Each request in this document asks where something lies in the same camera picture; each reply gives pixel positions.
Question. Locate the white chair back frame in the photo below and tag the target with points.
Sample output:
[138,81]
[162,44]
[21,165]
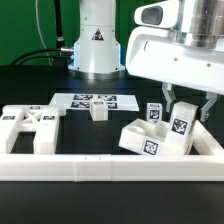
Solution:
[43,120]

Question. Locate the white marker base sheet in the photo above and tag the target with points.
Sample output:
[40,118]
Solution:
[82,101]

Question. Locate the white chair seat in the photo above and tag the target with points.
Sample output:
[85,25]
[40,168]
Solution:
[156,139]

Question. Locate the white tagged cube left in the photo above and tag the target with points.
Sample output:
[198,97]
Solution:
[154,112]

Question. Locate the white U-shaped fence frame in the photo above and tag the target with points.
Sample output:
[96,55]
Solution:
[206,165]

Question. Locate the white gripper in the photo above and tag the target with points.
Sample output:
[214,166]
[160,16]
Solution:
[153,55]

